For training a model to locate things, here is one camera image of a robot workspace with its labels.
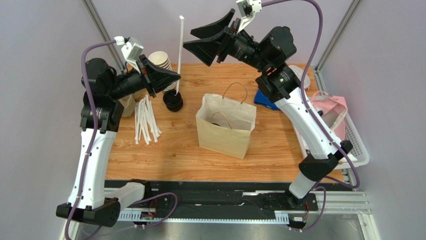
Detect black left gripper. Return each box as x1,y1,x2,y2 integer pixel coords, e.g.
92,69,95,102
108,54,181,101

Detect single white straw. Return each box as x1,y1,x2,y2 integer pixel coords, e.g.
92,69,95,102
177,15,185,75

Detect brown paper bag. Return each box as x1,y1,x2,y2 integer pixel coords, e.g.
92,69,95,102
195,82,257,159

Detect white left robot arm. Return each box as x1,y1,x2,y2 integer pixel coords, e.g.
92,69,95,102
56,55,181,227

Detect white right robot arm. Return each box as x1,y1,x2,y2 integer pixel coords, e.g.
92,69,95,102
183,9,353,200

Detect stack of paper cups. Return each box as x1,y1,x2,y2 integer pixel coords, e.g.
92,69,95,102
148,51,178,93

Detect stack of black lids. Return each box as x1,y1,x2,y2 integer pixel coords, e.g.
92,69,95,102
162,89,184,112

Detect cardboard cup carrier stack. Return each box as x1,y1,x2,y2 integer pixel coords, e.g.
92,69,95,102
119,90,142,118

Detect pile of wrapped straws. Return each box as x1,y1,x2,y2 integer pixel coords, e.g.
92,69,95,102
134,95,162,145

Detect blue cloth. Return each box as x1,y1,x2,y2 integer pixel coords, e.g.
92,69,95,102
253,89,280,111

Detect white pink mesh pouches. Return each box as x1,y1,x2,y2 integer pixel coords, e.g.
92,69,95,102
289,65,311,90

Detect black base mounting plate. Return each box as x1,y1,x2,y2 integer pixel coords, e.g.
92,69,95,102
104,179,319,221

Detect pink mesh bag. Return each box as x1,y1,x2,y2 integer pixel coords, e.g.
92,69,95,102
310,90,348,140

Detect white plastic basket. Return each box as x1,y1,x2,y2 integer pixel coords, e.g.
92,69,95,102
292,113,370,167

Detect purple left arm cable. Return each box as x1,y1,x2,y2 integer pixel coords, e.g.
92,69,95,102
63,39,179,240

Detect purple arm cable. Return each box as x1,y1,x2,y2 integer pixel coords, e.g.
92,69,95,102
261,0,361,233
63,39,179,240

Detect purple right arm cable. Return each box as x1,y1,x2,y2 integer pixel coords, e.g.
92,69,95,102
261,0,361,233

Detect aluminium frame rail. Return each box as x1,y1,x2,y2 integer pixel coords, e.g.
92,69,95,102
69,181,380,240

